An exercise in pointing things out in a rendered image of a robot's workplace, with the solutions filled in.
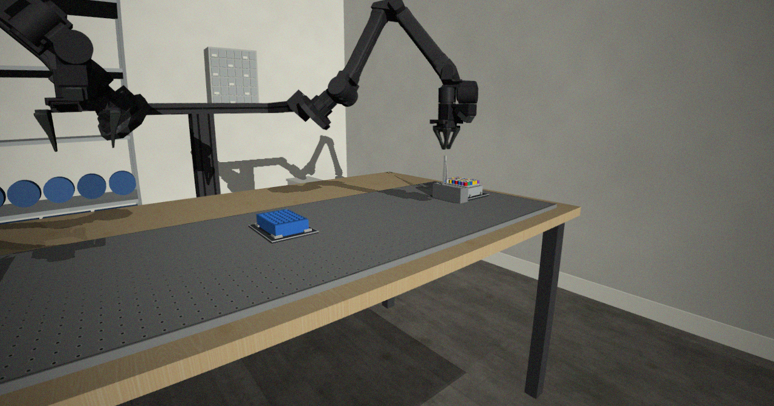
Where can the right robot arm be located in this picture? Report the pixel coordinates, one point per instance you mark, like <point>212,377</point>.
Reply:
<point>43,29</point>

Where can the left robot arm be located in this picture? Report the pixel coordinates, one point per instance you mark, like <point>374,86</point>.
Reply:
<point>344,86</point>

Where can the blue tube carrier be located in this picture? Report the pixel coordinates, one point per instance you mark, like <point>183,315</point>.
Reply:
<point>294,223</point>

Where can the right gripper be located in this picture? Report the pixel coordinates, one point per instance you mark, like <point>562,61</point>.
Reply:
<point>59,105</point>

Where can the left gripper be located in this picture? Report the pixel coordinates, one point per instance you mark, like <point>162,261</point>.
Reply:
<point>450,124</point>

